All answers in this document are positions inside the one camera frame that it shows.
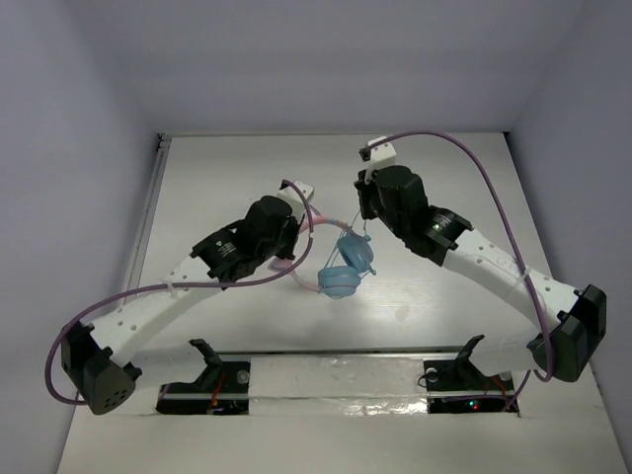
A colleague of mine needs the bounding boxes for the aluminium side rail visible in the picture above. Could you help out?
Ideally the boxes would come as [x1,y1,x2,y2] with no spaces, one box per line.
[118,133,172,291]

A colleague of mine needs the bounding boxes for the blue pink cat-ear headphones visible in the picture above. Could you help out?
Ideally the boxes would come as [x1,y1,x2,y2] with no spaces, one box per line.
[288,208,375,299]

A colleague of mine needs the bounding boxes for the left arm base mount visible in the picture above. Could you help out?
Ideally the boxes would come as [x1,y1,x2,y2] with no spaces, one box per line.
[156,339,251,416]

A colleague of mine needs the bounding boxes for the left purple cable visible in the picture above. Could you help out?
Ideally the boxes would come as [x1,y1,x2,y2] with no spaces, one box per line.
[44,180,322,405]

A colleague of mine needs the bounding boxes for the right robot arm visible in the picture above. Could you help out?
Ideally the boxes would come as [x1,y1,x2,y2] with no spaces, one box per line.
[355,165,607,388]

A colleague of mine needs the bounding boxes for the purple cable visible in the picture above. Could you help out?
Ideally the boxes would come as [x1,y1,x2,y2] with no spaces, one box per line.
[367,130,557,382]
[44,180,322,405]

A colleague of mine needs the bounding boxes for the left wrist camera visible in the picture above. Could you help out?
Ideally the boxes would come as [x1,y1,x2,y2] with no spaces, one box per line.
[276,180,315,208]

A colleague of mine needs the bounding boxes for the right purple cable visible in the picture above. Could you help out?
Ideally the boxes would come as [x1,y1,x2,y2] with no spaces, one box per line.
[367,130,557,382]

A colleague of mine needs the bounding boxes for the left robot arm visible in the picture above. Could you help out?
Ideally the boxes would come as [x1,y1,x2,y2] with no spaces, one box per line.
[60,189,306,415]

